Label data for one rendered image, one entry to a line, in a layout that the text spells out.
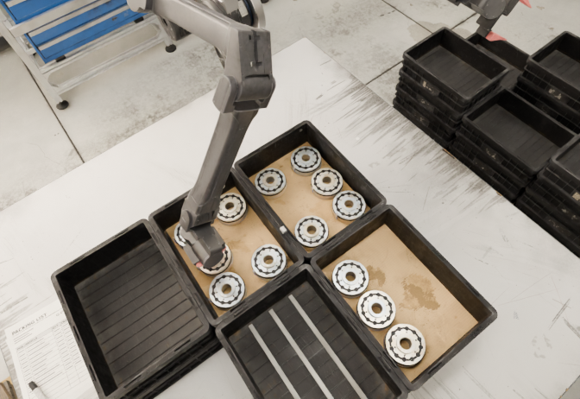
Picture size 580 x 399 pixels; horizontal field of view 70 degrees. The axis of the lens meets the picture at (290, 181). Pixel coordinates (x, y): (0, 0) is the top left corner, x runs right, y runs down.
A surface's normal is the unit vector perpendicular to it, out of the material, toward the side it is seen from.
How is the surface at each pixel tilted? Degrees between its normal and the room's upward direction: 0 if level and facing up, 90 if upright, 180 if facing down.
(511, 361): 0
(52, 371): 0
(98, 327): 0
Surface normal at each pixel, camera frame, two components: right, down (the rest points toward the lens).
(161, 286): -0.06, -0.52
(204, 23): -0.71, 0.16
